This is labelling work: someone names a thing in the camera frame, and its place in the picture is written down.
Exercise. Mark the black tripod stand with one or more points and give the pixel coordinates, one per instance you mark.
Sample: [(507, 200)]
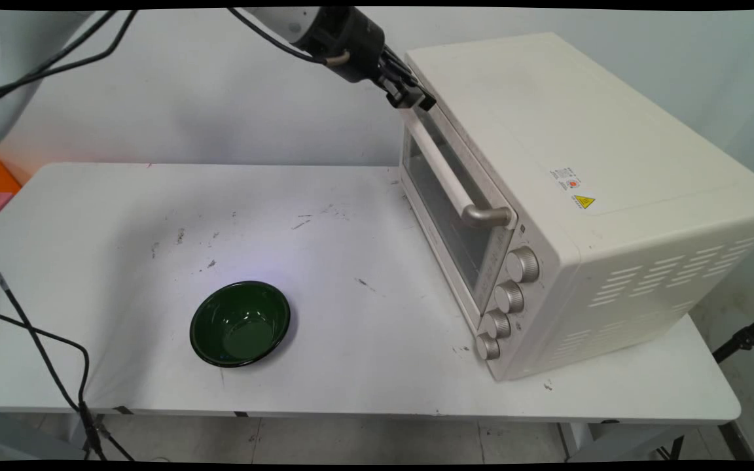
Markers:
[(743, 340)]

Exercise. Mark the silver oven knob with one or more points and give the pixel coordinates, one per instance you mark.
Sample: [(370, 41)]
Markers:
[(488, 347), (510, 297), (523, 264), (499, 324)]

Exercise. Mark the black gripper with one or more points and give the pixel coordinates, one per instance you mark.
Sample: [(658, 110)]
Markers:
[(347, 42)]

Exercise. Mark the dark green bowl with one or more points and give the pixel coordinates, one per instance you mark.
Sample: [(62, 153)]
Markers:
[(240, 324)]

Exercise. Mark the yellow warning sticker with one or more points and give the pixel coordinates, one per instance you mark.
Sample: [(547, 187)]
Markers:
[(584, 202)]

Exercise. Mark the white table leg frame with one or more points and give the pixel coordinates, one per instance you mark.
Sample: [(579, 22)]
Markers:
[(612, 441)]

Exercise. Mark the cream toaster oven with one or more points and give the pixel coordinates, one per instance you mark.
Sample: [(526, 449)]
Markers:
[(612, 196)]

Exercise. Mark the glass oven door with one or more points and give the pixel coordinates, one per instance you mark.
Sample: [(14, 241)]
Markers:
[(446, 216)]

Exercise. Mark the white label sticker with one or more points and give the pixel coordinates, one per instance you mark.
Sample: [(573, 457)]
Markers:
[(565, 178)]

